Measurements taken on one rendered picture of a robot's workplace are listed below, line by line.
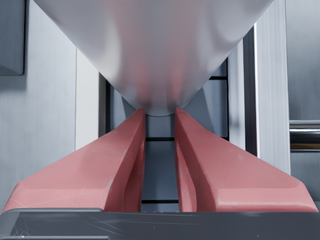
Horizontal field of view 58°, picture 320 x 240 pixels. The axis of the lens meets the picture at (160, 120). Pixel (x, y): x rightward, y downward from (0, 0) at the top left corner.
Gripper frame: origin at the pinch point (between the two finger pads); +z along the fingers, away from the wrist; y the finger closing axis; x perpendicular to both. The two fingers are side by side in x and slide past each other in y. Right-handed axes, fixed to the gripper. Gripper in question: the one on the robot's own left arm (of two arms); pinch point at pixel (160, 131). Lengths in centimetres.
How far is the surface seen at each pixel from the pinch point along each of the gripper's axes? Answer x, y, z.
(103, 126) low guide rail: 1.9, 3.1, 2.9
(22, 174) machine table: 9.2, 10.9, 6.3
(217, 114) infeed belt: 2.7, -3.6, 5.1
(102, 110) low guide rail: 1.1, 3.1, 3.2
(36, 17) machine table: -0.6, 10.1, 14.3
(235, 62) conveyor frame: 0.2, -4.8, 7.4
